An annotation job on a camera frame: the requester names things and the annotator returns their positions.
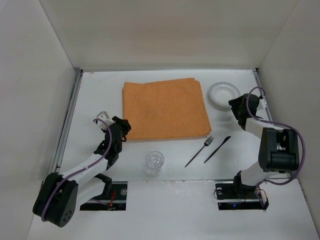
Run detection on left aluminium table rail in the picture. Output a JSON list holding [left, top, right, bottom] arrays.
[[49, 67, 83, 173]]

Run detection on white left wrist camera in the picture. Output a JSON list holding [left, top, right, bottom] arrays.
[[93, 111, 114, 130]]

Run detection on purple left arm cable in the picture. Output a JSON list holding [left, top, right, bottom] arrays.
[[41, 118, 116, 223]]

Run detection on right aluminium table rail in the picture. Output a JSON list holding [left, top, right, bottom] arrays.
[[252, 67, 291, 178]]

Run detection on black fork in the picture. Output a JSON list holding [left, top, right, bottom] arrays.
[[184, 135, 214, 168]]

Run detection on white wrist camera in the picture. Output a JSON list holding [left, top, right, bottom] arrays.
[[93, 111, 114, 130], [258, 95, 268, 110]]

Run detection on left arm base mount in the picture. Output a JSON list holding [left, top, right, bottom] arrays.
[[79, 173, 128, 211]]

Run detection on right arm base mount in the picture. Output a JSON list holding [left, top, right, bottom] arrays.
[[213, 173, 269, 211]]

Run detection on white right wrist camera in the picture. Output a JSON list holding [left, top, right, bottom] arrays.
[[258, 95, 268, 110]]

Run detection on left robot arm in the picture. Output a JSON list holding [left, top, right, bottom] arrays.
[[32, 116, 131, 228]]

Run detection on clear drinking glass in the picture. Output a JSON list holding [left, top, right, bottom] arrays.
[[145, 151, 165, 175]]

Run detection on orange cloth placemat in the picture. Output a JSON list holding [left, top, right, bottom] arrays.
[[122, 78, 212, 141]]

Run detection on aluminium table rail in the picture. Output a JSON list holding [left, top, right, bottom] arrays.
[[49, 67, 83, 173], [252, 67, 291, 178]]

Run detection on white round plate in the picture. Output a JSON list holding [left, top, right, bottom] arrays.
[[208, 82, 241, 109]]

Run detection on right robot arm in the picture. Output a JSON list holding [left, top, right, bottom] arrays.
[[228, 94, 300, 198]]

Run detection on black knife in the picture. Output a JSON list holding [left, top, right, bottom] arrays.
[[203, 136, 231, 164]]

